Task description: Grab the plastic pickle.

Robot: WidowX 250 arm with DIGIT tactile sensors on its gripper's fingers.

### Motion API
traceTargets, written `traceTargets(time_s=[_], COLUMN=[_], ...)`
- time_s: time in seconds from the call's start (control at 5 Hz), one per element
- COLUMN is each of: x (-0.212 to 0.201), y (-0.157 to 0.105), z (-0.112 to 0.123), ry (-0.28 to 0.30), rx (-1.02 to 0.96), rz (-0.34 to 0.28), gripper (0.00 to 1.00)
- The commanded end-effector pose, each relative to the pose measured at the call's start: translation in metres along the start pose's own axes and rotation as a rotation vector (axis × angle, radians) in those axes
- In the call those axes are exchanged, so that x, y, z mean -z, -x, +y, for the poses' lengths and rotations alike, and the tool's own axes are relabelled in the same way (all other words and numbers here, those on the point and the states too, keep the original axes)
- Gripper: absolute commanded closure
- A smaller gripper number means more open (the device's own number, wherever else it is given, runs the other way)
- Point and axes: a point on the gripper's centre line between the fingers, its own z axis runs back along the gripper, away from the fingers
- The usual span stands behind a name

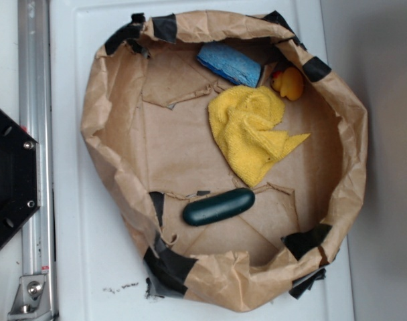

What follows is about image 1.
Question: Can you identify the dark green plastic pickle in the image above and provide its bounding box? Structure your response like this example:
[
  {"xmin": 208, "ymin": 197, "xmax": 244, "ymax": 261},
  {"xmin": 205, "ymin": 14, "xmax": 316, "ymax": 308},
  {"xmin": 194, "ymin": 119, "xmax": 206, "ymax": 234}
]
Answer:
[{"xmin": 183, "ymin": 188, "xmax": 256, "ymax": 227}]

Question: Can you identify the metal corner bracket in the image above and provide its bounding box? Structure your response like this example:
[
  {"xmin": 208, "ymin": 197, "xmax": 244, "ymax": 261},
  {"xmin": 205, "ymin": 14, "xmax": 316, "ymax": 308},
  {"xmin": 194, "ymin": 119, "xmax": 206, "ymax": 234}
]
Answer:
[{"xmin": 7, "ymin": 274, "xmax": 51, "ymax": 320}]

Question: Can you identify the blue sponge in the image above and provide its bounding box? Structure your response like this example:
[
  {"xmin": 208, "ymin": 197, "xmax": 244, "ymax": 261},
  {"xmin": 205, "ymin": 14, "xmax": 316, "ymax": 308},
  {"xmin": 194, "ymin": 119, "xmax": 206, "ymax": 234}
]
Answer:
[{"xmin": 197, "ymin": 42, "xmax": 261, "ymax": 88}]

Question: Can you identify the yellow rubber duck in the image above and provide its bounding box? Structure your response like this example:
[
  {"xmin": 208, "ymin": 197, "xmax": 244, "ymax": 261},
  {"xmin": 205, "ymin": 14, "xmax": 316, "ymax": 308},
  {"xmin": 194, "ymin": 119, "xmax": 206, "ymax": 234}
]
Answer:
[{"xmin": 271, "ymin": 67, "xmax": 304, "ymax": 101}]

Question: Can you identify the aluminium extrusion rail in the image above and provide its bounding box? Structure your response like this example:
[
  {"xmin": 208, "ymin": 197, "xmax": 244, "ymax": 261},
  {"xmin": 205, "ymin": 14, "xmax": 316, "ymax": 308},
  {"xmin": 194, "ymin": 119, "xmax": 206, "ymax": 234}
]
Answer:
[{"xmin": 18, "ymin": 1, "xmax": 59, "ymax": 320}]

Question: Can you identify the yellow microfiber cloth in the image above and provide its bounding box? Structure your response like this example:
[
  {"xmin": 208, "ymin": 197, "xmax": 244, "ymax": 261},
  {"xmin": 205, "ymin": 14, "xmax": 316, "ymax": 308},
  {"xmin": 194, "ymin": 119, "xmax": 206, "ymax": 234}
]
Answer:
[{"xmin": 208, "ymin": 86, "xmax": 310, "ymax": 187}]

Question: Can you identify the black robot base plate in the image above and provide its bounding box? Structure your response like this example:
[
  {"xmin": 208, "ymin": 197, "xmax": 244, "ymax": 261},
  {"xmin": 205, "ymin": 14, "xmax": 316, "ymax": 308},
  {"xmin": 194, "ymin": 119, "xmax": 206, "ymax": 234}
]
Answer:
[{"xmin": 0, "ymin": 109, "xmax": 39, "ymax": 251}]

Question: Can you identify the brown paper bag bin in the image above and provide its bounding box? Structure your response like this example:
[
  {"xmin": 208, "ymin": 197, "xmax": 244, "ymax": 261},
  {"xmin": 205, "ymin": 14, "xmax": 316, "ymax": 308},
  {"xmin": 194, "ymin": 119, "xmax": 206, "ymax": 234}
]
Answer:
[{"xmin": 81, "ymin": 10, "xmax": 368, "ymax": 312}]

